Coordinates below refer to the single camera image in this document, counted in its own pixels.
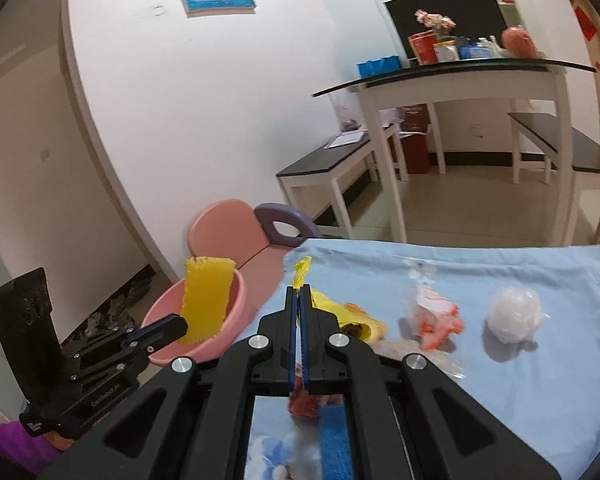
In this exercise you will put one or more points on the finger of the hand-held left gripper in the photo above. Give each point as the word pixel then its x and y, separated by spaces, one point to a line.
pixel 162 330

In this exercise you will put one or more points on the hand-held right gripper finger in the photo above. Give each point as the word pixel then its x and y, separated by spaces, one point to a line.
pixel 305 325
pixel 292 325

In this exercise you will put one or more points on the yellow snack wrapper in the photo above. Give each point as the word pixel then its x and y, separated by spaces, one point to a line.
pixel 330 310

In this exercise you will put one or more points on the yellow cloth strip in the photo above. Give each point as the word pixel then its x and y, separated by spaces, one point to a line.
pixel 205 295

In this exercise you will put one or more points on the pink plastic basin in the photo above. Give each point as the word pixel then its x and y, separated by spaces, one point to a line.
pixel 233 305

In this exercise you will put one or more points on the red wrapper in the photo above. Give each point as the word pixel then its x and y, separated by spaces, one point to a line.
pixel 312 405

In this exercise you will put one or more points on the person's left forearm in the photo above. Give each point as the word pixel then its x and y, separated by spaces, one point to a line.
pixel 10 445

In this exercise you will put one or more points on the pile of shoes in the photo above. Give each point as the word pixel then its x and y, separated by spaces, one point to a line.
pixel 110 305

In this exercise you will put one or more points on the pink purple child chair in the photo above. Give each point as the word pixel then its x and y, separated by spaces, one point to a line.
pixel 225 230

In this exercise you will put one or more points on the small clear plastic wrapper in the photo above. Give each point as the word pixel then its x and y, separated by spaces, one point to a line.
pixel 420 269

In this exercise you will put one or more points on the orange white wrapper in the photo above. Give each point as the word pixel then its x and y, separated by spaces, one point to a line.
pixel 432 307

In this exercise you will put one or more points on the black-top white bench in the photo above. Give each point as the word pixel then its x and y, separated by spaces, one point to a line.
pixel 560 140
pixel 325 160

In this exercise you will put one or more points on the white paper sheet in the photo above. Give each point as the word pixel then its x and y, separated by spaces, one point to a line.
pixel 345 139

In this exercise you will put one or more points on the light blue printed bedsheet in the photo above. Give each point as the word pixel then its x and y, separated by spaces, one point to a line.
pixel 480 410

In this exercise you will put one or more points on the white crumpled plastic ball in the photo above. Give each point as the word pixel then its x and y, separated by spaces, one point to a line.
pixel 512 315

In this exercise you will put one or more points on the red box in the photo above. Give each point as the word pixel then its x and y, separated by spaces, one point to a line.
pixel 416 145

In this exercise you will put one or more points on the glass-top white table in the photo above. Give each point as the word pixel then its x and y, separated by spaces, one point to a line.
pixel 480 82

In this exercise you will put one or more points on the red canister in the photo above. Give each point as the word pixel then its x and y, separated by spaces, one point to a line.
pixel 422 50

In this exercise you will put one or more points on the white orange box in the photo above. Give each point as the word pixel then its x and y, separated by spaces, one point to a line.
pixel 446 52

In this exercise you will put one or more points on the blue packet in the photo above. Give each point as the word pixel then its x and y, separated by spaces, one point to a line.
pixel 472 50

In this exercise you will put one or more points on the pink flower bouquet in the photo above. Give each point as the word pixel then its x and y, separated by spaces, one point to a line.
pixel 435 21

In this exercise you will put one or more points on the orange ball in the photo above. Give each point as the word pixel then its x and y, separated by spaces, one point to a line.
pixel 519 41

